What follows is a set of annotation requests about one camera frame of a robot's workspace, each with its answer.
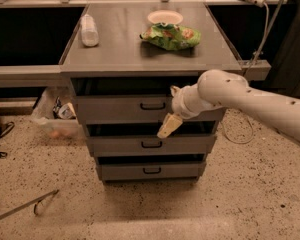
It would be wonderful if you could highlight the grey bottom drawer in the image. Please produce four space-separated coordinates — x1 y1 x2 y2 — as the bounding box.
96 162 206 181

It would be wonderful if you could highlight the grey drawer cabinet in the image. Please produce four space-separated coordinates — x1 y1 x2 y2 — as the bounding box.
58 2 242 184

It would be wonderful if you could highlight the white paper bowl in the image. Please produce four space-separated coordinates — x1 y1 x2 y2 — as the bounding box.
147 10 183 24

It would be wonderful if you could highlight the grey top drawer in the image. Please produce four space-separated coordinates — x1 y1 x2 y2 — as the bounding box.
71 93 228 125

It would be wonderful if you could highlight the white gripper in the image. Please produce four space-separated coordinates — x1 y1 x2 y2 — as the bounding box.
157 84 220 139

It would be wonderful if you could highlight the grey counter ledge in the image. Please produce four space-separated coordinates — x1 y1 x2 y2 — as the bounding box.
0 65 67 88

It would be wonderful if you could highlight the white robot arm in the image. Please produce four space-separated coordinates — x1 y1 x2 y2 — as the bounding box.
157 69 300 145

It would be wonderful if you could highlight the white power cable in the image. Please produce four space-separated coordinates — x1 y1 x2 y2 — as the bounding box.
221 2 270 145

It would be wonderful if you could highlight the grey drawer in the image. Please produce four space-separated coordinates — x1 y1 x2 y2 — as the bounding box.
87 135 216 157
71 93 228 125
96 162 206 181

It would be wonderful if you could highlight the grey middle drawer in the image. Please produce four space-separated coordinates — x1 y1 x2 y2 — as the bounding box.
87 135 216 157

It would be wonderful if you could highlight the metal rod on floor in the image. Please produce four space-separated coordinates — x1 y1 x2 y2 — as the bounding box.
0 189 59 221

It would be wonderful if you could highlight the green chip bag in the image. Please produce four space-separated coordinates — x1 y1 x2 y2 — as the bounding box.
140 23 201 51

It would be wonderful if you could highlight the clear plastic storage bin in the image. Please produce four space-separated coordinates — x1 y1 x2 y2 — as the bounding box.
31 87 84 139

